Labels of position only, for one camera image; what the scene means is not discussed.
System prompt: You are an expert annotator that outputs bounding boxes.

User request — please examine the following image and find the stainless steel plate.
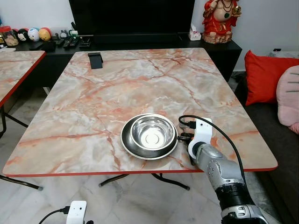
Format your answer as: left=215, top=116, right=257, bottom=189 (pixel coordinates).
left=121, top=113, right=179, bottom=160

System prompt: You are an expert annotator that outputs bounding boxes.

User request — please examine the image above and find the stainless steel bowl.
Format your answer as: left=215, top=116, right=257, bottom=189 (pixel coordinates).
left=129, top=115, right=177, bottom=151

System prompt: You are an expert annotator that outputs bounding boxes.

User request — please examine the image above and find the marble pattern folding table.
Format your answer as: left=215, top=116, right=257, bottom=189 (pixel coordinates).
left=0, top=48, right=278, bottom=191
left=0, top=50, right=46, bottom=138

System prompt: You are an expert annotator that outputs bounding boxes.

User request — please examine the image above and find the black TV console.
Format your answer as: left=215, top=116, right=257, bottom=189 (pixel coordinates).
left=0, top=36, right=242, bottom=89

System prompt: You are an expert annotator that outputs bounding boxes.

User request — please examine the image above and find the red cushion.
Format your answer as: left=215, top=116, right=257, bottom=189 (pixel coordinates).
left=244, top=50, right=299, bottom=106

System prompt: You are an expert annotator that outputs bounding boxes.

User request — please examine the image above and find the small white tissue box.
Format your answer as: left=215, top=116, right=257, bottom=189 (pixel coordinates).
left=188, top=26, right=202, bottom=41

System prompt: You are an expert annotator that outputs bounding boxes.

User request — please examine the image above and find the pink paw plush pillow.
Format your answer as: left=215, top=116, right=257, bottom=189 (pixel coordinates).
left=276, top=65, right=299, bottom=134

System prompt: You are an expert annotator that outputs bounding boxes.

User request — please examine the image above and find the black phone stand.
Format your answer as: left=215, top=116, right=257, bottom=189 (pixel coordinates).
left=88, top=53, right=103, bottom=70

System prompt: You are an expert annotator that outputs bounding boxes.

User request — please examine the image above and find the red laughing Buddha statue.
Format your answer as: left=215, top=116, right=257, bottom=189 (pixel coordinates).
left=202, top=0, right=242, bottom=44

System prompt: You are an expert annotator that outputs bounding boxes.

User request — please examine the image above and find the black television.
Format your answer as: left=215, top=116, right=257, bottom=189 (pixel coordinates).
left=69, top=0, right=196, bottom=36

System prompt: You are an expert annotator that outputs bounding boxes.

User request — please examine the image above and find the orange round toy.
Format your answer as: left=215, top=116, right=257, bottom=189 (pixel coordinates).
left=38, top=27, right=52, bottom=42

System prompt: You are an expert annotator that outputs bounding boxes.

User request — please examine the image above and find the white round toy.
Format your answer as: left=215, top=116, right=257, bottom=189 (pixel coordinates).
left=27, top=28, right=40, bottom=42

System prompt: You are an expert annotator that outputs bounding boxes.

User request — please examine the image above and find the black round toy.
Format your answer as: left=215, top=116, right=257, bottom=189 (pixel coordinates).
left=16, top=28, right=29, bottom=42

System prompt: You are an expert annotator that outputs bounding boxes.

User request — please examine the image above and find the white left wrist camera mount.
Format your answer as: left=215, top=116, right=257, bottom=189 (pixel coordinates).
left=67, top=201, right=88, bottom=224

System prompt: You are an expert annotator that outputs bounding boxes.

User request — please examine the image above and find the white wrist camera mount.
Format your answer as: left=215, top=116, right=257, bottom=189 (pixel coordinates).
left=67, top=201, right=88, bottom=224
left=187, top=118, right=213, bottom=157

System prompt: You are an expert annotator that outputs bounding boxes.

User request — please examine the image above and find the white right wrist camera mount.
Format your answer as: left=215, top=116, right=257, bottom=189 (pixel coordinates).
left=187, top=118, right=213, bottom=157

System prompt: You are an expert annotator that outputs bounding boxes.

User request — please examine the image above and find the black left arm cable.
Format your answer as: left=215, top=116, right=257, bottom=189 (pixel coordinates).
left=38, top=206, right=71, bottom=224

